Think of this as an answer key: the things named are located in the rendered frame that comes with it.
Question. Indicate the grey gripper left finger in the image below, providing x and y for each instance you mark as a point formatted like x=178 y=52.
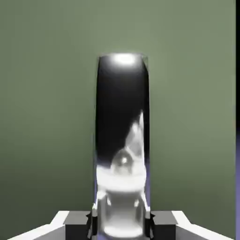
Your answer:
x=76 y=225

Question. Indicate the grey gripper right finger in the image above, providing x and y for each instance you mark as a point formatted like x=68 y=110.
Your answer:
x=165 y=225

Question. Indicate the green cabinet door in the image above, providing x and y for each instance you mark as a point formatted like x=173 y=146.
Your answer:
x=46 y=112

